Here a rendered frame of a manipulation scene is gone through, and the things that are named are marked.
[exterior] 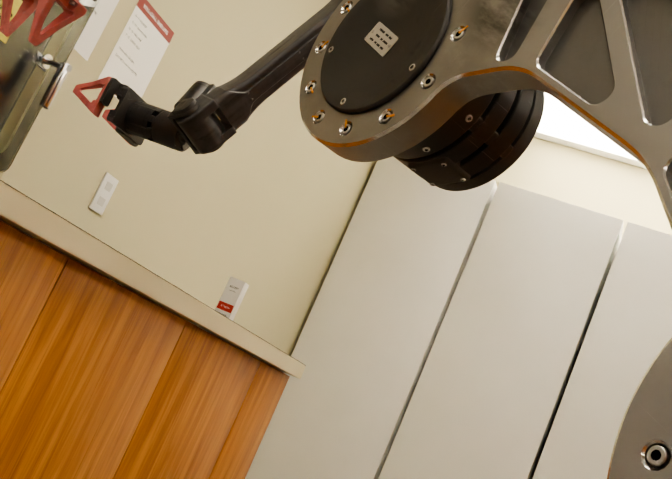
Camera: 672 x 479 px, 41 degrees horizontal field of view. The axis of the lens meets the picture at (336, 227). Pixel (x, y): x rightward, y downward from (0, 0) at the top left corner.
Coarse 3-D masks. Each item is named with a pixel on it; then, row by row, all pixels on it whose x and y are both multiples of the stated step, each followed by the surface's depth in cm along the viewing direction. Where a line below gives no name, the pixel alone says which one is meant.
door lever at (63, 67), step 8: (48, 56) 157; (48, 64) 157; (56, 64) 156; (64, 64) 155; (56, 72) 155; (64, 72) 155; (56, 80) 155; (48, 88) 155; (56, 88) 155; (48, 96) 154; (40, 104) 154; (48, 104) 154
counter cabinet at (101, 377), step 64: (0, 256) 125; (64, 256) 138; (0, 320) 129; (64, 320) 143; (128, 320) 160; (0, 384) 134; (64, 384) 149; (128, 384) 167; (192, 384) 191; (256, 384) 223; (0, 448) 139; (64, 448) 155; (128, 448) 175; (192, 448) 201; (256, 448) 237
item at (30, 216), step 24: (0, 192) 117; (0, 216) 121; (24, 216) 122; (48, 216) 127; (48, 240) 129; (72, 240) 133; (96, 240) 139; (96, 264) 141; (120, 264) 147; (144, 288) 156; (168, 288) 163; (192, 312) 174; (216, 312) 184; (240, 336) 198; (264, 360) 220; (288, 360) 229
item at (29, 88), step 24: (96, 0) 164; (24, 24) 150; (48, 24) 155; (72, 24) 161; (0, 48) 147; (24, 48) 152; (48, 48) 157; (72, 48) 163; (0, 72) 149; (24, 72) 154; (48, 72) 159; (0, 96) 151; (24, 96) 156; (0, 120) 152; (24, 120) 157; (0, 144) 154; (0, 168) 156
